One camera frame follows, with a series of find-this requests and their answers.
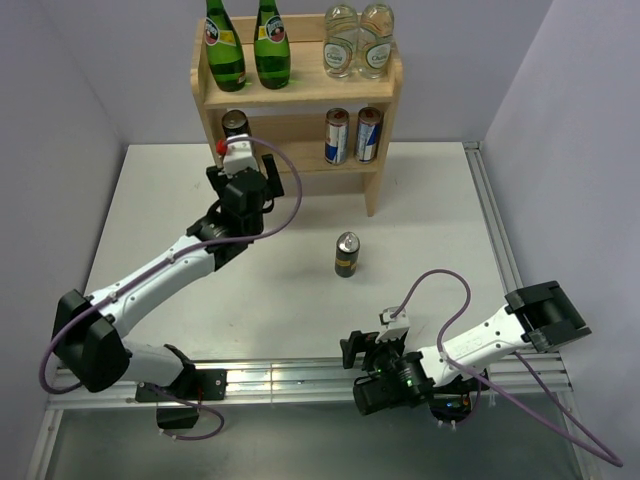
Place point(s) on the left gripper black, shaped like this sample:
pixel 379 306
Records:
pixel 274 186

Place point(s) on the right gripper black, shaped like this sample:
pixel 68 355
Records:
pixel 366 341

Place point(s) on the black can front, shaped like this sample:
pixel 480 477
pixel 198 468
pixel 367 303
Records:
pixel 234 123

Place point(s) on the black can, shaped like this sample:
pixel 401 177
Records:
pixel 346 254
pixel 234 123

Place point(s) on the black can back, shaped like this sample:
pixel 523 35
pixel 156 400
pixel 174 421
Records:
pixel 346 254

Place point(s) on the blue silver energy can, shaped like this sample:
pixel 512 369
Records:
pixel 336 136

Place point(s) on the green glass bottle front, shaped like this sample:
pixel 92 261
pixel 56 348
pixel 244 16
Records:
pixel 223 47

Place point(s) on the green glass bottle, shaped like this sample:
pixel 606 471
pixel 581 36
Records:
pixel 271 47
pixel 223 47

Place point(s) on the blue silver can red top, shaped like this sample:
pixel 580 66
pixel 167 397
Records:
pixel 368 133

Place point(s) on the green glass bottle back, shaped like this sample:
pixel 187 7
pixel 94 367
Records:
pixel 271 47

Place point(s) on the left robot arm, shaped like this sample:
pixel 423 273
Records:
pixel 90 330

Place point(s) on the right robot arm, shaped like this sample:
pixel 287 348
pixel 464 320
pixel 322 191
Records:
pixel 540 316

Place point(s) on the wooden shelf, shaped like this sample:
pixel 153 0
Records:
pixel 293 118

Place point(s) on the clear glass bottle left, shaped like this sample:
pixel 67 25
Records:
pixel 341 25

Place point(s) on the clear glass bottle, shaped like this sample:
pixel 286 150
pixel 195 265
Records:
pixel 375 39
pixel 341 25

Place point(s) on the clear glass bottle right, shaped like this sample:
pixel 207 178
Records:
pixel 375 39

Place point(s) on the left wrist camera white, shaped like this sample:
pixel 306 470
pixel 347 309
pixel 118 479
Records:
pixel 236 153

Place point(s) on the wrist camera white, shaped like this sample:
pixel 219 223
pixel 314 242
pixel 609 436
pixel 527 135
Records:
pixel 236 153
pixel 394 324

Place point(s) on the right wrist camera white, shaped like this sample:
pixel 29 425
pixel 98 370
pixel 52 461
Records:
pixel 394 324

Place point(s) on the aluminium rail front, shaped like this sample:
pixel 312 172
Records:
pixel 303 381

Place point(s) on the aluminium rail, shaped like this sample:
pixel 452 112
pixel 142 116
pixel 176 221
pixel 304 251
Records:
pixel 503 253
pixel 303 381

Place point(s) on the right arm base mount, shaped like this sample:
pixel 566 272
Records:
pixel 456 400

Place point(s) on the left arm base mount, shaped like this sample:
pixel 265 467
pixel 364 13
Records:
pixel 190 391

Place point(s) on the aluminium rail right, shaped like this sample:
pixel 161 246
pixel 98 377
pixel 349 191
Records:
pixel 503 253

